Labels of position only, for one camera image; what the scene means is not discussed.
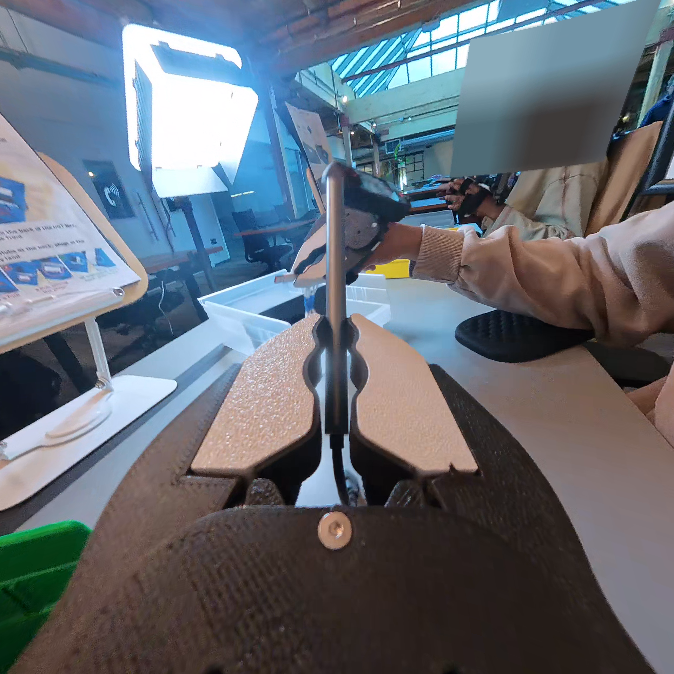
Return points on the person's beige sweatshirt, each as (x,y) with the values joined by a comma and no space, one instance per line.
(658,416)

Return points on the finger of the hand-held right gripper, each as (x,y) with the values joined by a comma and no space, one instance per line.
(310,258)

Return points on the dark phone icon sign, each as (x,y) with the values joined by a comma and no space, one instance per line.
(110,192)

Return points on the instruction sheet on stand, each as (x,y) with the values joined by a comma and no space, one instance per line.
(131,395)

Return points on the black office chair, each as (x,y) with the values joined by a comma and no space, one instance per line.
(258,237)

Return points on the person's right forearm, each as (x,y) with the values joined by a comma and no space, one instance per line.
(553,274)

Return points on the black bin divider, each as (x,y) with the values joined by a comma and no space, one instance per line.
(284,314)

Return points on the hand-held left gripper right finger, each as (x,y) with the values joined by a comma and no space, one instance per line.
(405,405)

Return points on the yellow plastic bin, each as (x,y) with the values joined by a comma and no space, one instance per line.
(395,268)

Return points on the grey slim usb hub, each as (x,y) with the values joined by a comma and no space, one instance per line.
(335,316)

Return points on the bright studio light panel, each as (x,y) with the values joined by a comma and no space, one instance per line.
(184,105)

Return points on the person's right hand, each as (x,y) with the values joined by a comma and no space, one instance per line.
(400,245)

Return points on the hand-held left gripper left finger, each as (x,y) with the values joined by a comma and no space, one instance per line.
(263,405)

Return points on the wooden background document stand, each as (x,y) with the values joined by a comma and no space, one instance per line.
(310,137)

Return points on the printed instruction sheet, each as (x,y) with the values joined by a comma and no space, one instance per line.
(52,221)

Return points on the clear plastic storage bin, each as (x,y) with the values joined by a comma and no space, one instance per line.
(231,310)

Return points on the black wrist rest pad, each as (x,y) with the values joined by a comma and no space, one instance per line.
(505,337)

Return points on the green plastic storage bin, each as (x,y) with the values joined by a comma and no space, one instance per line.
(31,579)

